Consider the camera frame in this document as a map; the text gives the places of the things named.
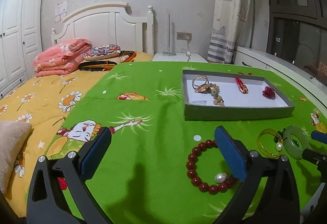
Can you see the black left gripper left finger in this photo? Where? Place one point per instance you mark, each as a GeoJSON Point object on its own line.
{"type": "Point", "coordinates": [46, 202]}

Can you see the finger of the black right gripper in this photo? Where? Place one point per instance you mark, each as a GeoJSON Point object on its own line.
{"type": "Point", "coordinates": [315, 158]}
{"type": "Point", "coordinates": [319, 136]}

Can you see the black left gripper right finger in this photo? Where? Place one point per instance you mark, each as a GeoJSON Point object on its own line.
{"type": "Point", "coordinates": [279, 202]}

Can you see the green gem pendant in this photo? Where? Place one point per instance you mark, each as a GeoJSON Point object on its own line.
{"type": "Point", "coordinates": [296, 143]}

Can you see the pale green jade bangle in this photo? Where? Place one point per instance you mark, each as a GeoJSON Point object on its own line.
{"type": "Point", "coordinates": [294, 132]}

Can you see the white pearl earring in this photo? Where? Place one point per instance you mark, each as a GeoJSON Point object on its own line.
{"type": "Point", "coordinates": [279, 146]}
{"type": "Point", "coordinates": [221, 177]}

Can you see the yellow amber bangle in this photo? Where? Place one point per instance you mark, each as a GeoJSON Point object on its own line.
{"type": "Point", "coordinates": [266, 142]}

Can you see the grey shallow jewelry tray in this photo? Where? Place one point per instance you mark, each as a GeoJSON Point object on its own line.
{"type": "Point", "coordinates": [211, 96]}

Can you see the white window bench cabinet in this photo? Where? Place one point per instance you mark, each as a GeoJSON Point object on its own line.
{"type": "Point", "coordinates": [307, 84]}

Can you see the red rose brooch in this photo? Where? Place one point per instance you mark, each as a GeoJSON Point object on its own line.
{"type": "Point", "coordinates": [269, 93]}

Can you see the beige plush cushion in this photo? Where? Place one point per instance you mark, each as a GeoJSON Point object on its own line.
{"type": "Point", "coordinates": [13, 136]}

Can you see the yellow daisy bed sheet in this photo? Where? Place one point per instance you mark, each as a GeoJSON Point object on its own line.
{"type": "Point", "coordinates": [66, 112]}

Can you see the green cartoon print tablecloth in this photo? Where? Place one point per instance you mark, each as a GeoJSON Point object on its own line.
{"type": "Point", "coordinates": [176, 160]}

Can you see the white nightstand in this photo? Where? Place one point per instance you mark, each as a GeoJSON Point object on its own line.
{"type": "Point", "coordinates": [179, 57]}

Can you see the folded pink quilt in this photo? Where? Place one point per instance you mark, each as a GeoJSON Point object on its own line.
{"type": "Point", "coordinates": [62, 58]}

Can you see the dark window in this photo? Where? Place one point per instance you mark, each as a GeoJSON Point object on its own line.
{"type": "Point", "coordinates": [297, 34]}

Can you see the sailboat print curtain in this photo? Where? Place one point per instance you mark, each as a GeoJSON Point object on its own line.
{"type": "Point", "coordinates": [229, 21]}

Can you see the white wardrobe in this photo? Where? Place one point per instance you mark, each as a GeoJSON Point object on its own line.
{"type": "Point", "coordinates": [20, 42]}

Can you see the patterned blue red pillow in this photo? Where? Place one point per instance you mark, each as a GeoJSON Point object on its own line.
{"type": "Point", "coordinates": [102, 52]}

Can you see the white desk lamp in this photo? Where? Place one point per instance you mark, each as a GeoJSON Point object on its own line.
{"type": "Point", "coordinates": [167, 51]}

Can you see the black orange folded blanket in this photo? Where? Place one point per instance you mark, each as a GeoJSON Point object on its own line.
{"type": "Point", "coordinates": [107, 64]}

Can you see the white bed headboard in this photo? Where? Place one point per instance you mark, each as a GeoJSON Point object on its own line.
{"type": "Point", "coordinates": [110, 23]}

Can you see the grey wall socket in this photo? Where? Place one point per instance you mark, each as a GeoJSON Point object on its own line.
{"type": "Point", "coordinates": [183, 36]}

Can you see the white wall papers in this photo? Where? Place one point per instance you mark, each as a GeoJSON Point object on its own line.
{"type": "Point", "coordinates": [60, 11]}

